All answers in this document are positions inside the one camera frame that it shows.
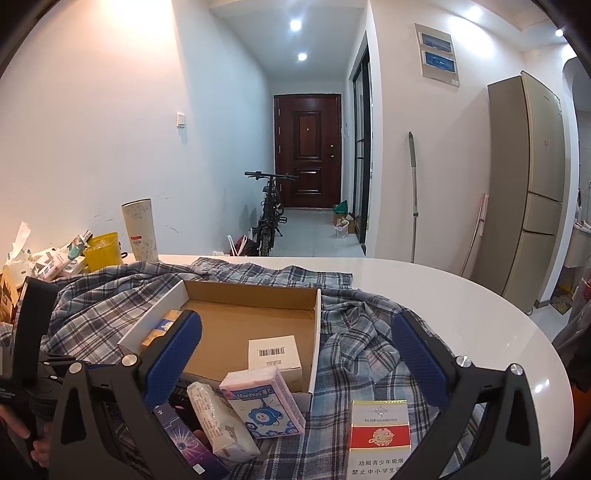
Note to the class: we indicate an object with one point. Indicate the beige refrigerator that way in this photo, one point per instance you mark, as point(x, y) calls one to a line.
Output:
point(521, 184)

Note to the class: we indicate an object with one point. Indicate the blue plaid shirt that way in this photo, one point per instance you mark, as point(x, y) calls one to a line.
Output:
point(369, 332)

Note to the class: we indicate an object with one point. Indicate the white tissue pack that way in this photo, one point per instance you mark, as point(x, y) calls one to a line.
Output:
point(18, 258)

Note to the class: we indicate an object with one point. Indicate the black framed glass door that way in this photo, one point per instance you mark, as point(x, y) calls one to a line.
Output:
point(362, 138)

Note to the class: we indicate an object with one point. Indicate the white tissue packet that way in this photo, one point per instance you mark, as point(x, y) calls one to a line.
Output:
point(217, 415)

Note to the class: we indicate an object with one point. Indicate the green bag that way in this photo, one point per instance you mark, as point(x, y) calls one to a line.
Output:
point(340, 206)

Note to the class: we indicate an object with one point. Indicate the cardboard boxes on floor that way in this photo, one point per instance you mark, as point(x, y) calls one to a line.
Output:
point(345, 226)

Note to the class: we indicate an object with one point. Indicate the yellow container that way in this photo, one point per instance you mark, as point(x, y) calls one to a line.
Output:
point(104, 254)

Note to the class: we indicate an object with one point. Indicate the purple box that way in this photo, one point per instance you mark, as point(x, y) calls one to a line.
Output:
point(184, 445)

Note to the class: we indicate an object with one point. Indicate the yellow and blue small box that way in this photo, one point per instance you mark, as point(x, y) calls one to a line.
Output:
point(161, 325)

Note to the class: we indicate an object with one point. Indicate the black bicycle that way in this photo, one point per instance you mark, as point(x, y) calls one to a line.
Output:
point(270, 217)

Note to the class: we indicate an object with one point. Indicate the person's left hand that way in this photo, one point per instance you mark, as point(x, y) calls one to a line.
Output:
point(39, 450)

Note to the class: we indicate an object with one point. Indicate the red and white cigarette pack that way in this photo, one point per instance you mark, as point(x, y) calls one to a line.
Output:
point(378, 434)

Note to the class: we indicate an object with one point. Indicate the grey mop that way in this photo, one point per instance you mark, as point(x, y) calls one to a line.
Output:
point(412, 157)

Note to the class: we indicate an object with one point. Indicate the red and white bag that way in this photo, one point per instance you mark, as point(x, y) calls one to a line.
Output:
point(240, 244)

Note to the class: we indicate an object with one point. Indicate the pink tissue packet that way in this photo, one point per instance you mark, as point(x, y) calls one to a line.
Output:
point(263, 406)

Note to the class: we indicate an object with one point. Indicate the white patterned cylinder tube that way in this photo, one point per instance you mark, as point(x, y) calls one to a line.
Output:
point(141, 230)

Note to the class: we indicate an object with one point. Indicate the brown entrance door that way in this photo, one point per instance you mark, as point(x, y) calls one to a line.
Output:
point(307, 147)

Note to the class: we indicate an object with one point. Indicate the cardboard box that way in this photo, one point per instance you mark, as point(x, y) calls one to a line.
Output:
point(249, 318)

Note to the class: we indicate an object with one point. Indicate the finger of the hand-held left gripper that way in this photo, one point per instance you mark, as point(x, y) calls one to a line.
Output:
point(34, 318)

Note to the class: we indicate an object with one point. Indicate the white barcode box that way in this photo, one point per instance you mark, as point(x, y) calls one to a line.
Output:
point(276, 353)

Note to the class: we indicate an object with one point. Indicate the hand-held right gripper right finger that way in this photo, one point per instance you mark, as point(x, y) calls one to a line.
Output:
point(420, 360)

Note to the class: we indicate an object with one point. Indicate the white light switch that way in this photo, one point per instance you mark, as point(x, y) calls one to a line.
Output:
point(181, 119)

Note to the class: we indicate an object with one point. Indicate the wall picture panel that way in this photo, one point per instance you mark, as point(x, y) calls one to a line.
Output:
point(436, 55)

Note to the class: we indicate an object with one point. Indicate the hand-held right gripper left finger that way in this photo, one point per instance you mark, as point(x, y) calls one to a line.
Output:
point(173, 357)

